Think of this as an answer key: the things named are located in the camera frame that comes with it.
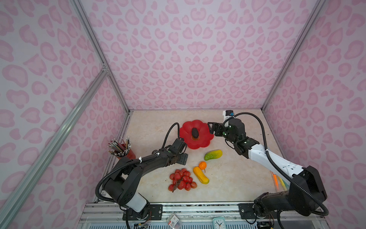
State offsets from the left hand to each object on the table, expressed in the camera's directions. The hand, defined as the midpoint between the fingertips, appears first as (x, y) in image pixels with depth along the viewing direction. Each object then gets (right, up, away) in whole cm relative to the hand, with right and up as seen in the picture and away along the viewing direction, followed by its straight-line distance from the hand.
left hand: (181, 154), depth 91 cm
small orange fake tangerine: (+13, -5, -5) cm, 15 cm away
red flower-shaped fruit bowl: (+16, +11, +12) cm, 23 cm away
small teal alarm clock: (+19, -28, -22) cm, 40 cm away
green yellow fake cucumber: (+21, 0, 0) cm, 21 cm away
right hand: (+19, +20, -9) cm, 29 cm away
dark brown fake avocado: (+9, +13, +11) cm, 19 cm away
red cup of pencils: (-35, +5, -7) cm, 36 cm away
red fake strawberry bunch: (+1, -11, -12) cm, 17 cm away
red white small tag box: (-3, -28, -22) cm, 35 cm away
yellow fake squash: (+12, -10, -8) cm, 18 cm away
